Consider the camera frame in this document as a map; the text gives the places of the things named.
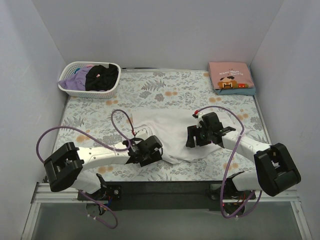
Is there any white t shirt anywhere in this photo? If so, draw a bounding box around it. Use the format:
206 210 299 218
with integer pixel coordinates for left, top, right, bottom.
129 107 247 165

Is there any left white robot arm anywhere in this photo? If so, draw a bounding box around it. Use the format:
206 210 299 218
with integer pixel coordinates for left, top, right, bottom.
44 135 163 200

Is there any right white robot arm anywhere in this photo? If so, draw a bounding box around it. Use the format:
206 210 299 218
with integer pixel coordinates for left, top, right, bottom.
186 110 301 199

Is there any folded pink t shirt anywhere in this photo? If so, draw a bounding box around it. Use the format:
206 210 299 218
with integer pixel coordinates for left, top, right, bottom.
208 62 254 90

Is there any floral table mat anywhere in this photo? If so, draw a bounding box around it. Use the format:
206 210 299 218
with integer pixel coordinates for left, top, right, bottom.
54 70 268 182

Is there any black garment in basket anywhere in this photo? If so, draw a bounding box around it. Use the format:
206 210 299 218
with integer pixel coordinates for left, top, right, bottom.
85 64 119 92

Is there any white plastic laundry basket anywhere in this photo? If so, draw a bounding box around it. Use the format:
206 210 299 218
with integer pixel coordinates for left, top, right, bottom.
57 61 122 99

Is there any purple garment in basket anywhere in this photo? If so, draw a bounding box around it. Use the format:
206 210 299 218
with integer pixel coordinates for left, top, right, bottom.
59 65 93 91

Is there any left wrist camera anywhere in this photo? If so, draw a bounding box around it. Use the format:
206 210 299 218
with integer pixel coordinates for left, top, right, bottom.
135 127 152 140

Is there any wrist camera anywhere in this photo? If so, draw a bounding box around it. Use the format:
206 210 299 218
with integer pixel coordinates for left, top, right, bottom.
192 110 204 128
135 127 152 140

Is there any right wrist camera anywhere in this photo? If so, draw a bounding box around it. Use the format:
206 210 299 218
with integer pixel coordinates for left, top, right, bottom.
192 110 204 128

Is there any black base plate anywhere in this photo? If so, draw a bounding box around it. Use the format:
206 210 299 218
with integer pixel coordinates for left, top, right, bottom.
77 181 257 217

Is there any aluminium frame rail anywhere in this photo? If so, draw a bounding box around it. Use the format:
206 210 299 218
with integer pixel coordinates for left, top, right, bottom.
21 181 313 240

